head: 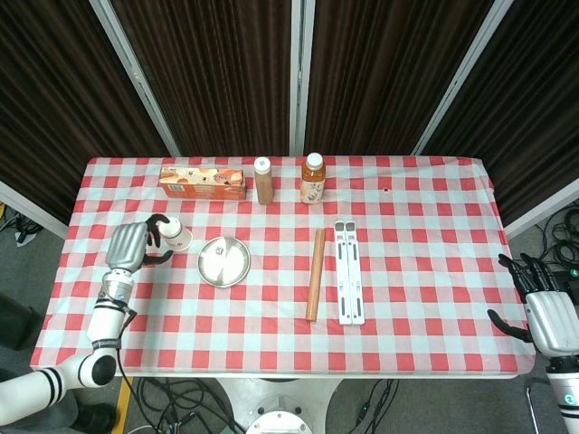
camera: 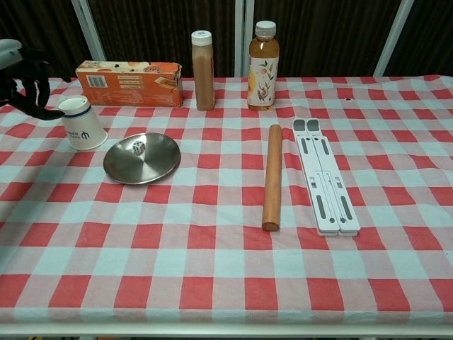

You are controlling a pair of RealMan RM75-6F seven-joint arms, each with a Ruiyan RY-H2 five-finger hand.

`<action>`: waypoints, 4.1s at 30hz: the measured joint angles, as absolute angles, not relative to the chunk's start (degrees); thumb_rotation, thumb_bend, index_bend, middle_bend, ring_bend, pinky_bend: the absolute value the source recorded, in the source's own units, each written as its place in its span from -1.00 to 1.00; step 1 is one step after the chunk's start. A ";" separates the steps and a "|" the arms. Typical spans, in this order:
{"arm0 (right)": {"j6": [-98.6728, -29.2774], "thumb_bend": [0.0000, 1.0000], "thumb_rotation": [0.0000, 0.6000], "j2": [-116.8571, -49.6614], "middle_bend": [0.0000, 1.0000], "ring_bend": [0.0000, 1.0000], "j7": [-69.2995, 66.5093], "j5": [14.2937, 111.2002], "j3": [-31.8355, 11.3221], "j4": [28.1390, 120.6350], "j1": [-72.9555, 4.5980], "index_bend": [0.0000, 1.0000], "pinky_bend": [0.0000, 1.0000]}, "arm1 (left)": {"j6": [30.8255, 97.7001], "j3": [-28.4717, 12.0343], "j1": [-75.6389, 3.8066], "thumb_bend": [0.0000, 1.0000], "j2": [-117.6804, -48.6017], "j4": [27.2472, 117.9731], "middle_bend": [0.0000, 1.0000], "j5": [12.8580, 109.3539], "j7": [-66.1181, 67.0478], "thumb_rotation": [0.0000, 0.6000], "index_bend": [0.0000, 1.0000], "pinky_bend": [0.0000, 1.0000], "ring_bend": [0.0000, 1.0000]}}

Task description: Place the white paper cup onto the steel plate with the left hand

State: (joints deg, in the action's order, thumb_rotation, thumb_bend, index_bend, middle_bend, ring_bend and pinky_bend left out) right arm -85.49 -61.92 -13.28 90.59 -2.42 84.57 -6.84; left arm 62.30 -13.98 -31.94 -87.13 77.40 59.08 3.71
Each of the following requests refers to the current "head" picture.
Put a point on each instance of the round metal plate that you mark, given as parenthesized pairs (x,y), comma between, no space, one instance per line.
(226,271)

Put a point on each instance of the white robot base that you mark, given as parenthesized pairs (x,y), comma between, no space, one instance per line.
(280,393)

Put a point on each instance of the black box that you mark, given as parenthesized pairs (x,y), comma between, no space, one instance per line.
(18,321)

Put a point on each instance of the orange cardboard carton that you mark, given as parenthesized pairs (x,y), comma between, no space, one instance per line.
(203,185)

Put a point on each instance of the dark brown partition panel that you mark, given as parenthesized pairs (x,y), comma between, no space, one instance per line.
(534,113)
(217,68)
(384,68)
(54,90)

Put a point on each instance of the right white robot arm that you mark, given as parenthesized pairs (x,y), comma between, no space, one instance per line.
(565,398)

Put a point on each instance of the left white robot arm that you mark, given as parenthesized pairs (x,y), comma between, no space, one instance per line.
(106,323)

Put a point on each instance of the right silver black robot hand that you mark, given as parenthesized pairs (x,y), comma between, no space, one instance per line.
(552,321)

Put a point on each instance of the black device green light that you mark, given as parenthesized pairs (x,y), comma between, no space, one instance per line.
(571,280)

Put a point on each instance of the white folding laptop stand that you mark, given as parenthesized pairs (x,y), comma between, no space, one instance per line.
(349,276)

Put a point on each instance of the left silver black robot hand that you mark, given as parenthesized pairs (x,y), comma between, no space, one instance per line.
(126,246)

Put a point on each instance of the black shoe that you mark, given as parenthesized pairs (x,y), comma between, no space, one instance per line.
(95,418)

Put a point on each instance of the orange tea bottle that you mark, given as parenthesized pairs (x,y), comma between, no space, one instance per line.
(313,185)

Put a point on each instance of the red white checkered tablecloth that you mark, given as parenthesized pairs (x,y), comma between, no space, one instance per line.
(407,271)

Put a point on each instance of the brown bottle white cap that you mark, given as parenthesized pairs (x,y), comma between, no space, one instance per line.
(263,187)

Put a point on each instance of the white paper cup blue band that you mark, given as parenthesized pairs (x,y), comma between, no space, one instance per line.
(177,236)

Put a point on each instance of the wooden rolling pin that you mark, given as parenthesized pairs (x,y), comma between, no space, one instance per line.
(316,276)

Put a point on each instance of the grey metal tube frame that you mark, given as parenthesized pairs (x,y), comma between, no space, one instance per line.
(529,398)

